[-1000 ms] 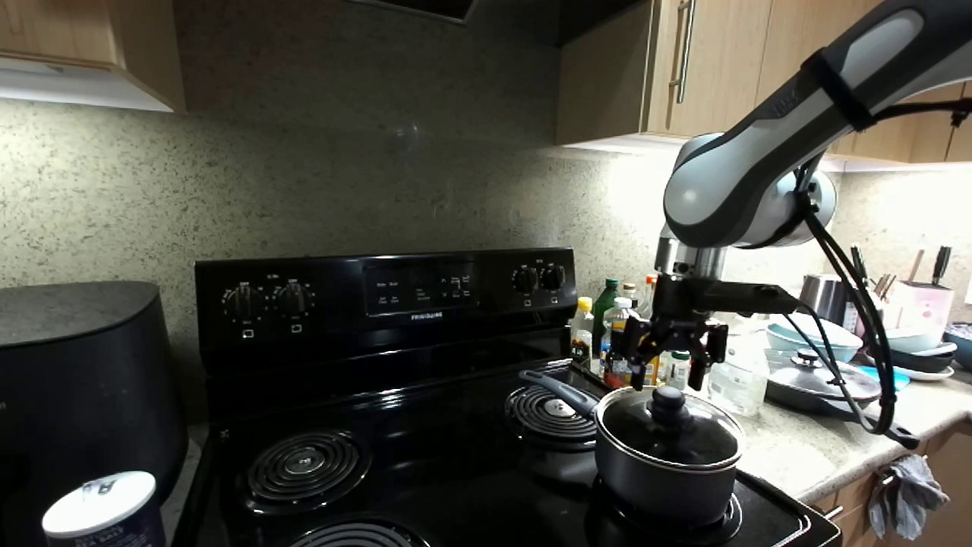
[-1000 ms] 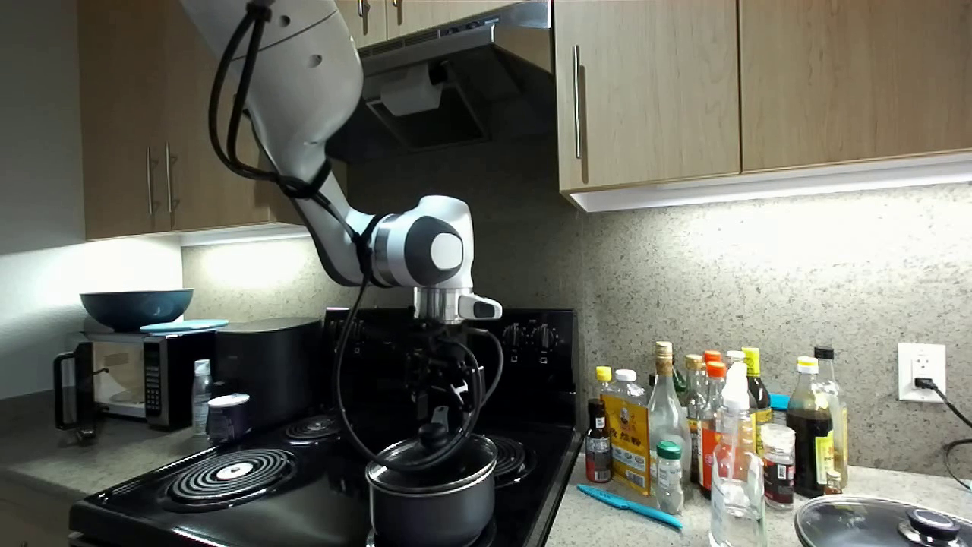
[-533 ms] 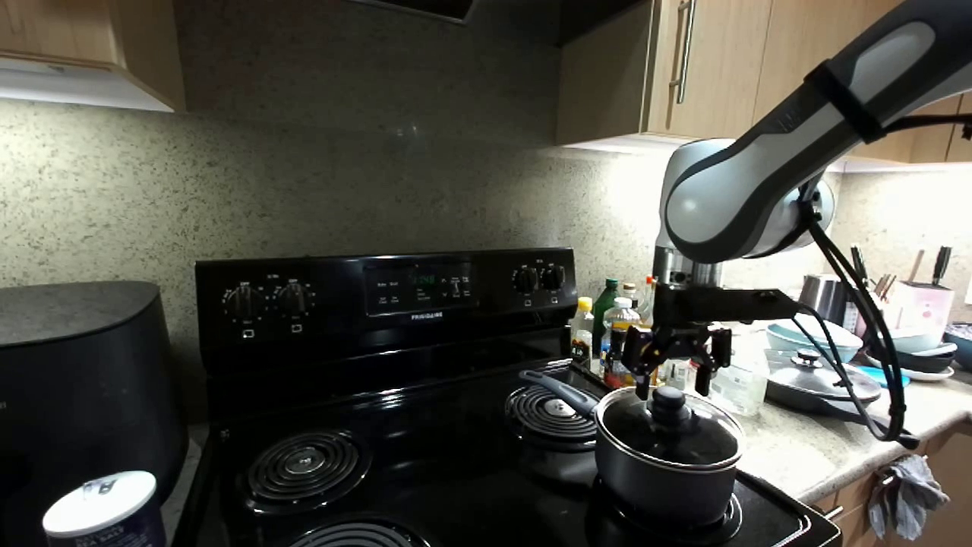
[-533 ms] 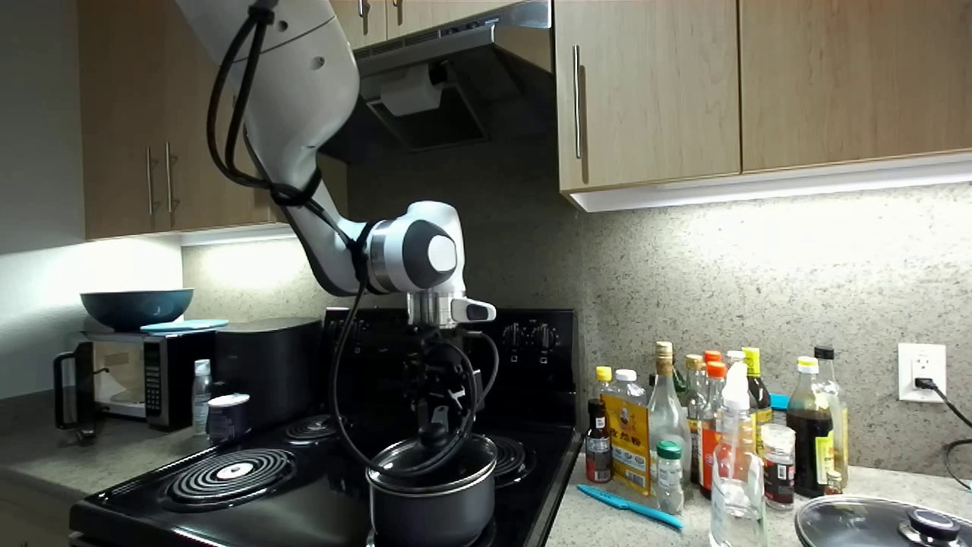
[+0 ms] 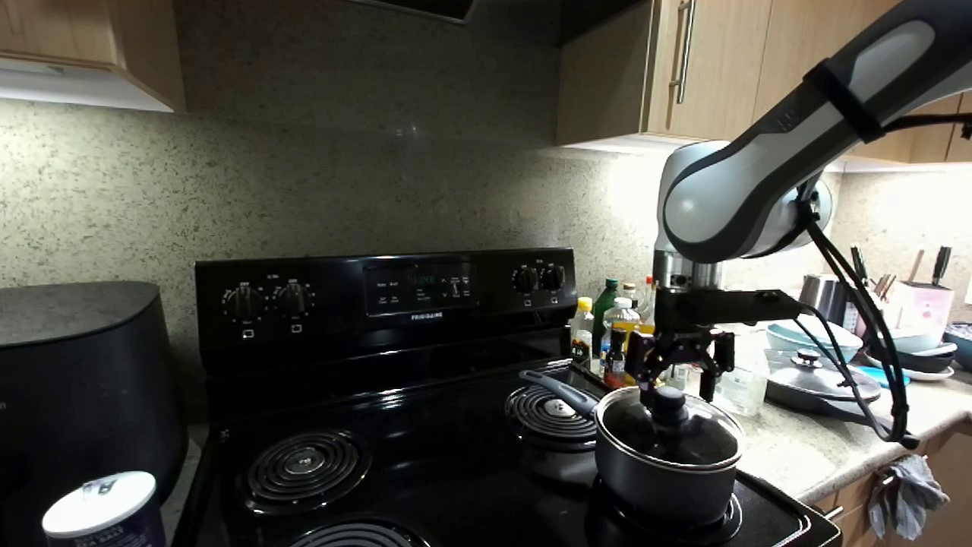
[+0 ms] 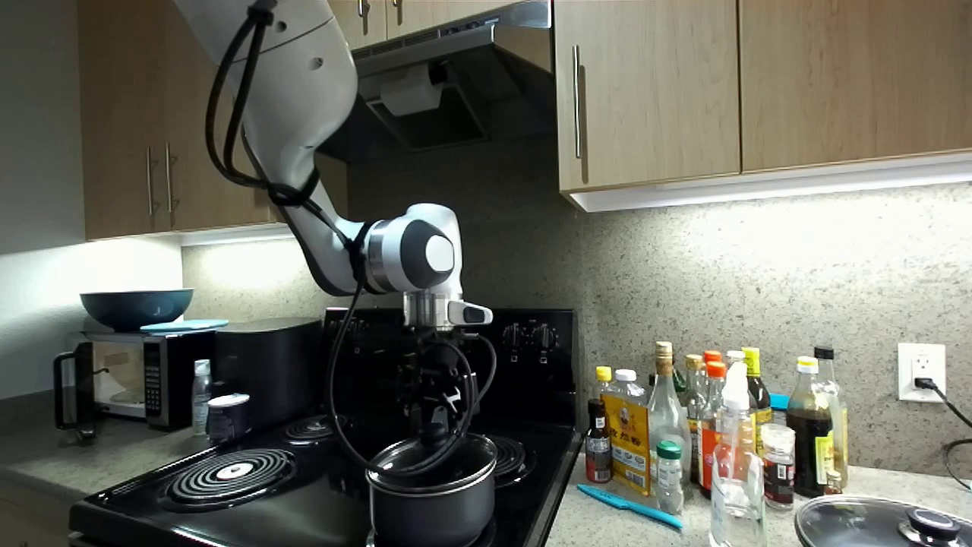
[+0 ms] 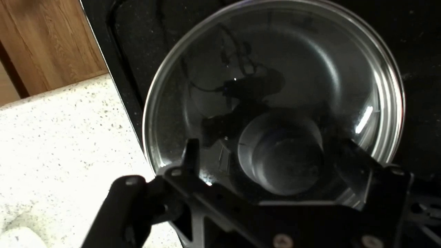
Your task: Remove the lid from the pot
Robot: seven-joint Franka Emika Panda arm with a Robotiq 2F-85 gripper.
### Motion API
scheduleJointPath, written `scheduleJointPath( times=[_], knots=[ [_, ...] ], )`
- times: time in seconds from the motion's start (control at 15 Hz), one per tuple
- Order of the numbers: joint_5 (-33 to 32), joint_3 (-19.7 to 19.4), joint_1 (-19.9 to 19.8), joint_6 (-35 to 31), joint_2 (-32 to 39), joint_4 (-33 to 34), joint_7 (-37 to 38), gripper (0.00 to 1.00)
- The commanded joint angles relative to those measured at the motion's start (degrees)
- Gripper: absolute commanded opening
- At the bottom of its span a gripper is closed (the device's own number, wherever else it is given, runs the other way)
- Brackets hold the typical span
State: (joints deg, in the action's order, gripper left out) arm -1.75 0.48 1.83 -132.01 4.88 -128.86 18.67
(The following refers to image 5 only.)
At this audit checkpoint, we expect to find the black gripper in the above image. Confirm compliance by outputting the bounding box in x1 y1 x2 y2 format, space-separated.
642 319 739 407

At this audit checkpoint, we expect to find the glass pot lid black knob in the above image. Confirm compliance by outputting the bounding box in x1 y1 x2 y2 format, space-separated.
595 383 743 472

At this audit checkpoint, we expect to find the black cooking pot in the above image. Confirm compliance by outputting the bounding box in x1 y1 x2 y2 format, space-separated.
516 369 743 532

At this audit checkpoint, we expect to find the large pan lid with knob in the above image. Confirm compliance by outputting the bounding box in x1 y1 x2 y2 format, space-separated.
762 348 885 418

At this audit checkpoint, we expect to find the dark jar white lid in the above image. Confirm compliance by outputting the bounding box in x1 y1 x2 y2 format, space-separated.
35 466 169 547

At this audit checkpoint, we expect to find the clear plastic container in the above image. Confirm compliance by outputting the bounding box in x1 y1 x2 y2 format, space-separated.
711 321 775 424

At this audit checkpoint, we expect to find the yellow label bottle white cap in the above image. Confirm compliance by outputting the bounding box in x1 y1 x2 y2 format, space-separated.
601 296 645 393

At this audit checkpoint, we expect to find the green bottle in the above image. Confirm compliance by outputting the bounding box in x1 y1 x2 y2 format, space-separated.
590 277 624 358

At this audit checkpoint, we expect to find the small yellow cap bottle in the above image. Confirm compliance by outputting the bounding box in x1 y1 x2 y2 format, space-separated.
566 296 599 373

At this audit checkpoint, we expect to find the teal dish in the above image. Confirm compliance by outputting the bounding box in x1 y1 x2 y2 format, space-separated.
762 319 867 369

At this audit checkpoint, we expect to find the under cabinet light strip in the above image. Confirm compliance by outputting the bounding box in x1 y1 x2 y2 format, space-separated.
553 130 972 177

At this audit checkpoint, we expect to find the dark stacked bowl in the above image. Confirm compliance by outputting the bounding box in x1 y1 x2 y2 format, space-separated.
868 328 960 386

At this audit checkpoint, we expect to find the white knife block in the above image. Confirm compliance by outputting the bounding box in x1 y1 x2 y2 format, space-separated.
891 242 956 344

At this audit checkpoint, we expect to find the grey hanging towel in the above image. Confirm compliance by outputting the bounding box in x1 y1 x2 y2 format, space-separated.
863 449 953 543

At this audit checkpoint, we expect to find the black electric stove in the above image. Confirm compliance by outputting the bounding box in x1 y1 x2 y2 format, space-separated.
173 245 843 547

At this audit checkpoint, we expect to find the black air fryer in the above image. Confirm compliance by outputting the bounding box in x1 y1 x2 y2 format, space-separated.
0 279 192 532

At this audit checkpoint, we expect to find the wooden cabinet beside hood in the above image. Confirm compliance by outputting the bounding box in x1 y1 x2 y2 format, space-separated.
0 0 187 115

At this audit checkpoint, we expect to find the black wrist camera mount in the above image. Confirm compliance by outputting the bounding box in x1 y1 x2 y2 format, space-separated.
654 286 804 328

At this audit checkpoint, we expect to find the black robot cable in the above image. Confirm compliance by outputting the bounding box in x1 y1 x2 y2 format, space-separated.
795 106 972 449

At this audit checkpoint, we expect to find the wooden cabinet with bar handle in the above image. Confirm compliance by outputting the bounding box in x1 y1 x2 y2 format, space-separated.
553 0 972 166

